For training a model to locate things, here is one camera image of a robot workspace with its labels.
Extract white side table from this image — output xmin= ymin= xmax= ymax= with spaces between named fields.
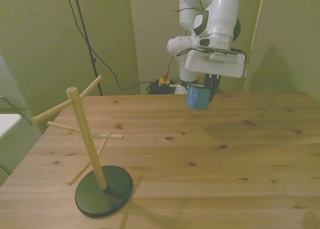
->
xmin=0 ymin=113 xmax=24 ymax=141

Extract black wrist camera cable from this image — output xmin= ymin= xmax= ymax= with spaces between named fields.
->
xmin=173 ymin=0 xmax=252 ymax=65

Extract black stand camera cable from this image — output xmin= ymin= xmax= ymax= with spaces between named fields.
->
xmin=64 ymin=0 xmax=152 ymax=91

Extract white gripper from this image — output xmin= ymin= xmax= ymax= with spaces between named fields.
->
xmin=184 ymin=49 xmax=246 ymax=103

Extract blue enamel mug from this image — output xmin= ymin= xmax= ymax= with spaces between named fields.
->
xmin=185 ymin=83 xmax=211 ymax=112

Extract wooden mug tree black base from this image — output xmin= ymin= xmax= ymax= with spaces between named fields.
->
xmin=32 ymin=75 xmax=134 ymax=219

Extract black camera stand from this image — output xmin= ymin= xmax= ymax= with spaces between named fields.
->
xmin=63 ymin=0 xmax=104 ymax=97

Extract black cable bundle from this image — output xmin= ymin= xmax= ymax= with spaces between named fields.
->
xmin=145 ymin=80 xmax=180 ymax=96

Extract yellow emergency stop button box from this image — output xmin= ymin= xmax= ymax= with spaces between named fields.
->
xmin=158 ymin=73 xmax=172 ymax=88

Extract black wire frame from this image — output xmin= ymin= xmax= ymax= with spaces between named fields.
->
xmin=0 ymin=95 xmax=34 ymax=126

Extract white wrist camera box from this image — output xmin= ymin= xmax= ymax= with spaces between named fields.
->
xmin=209 ymin=51 xmax=239 ymax=64

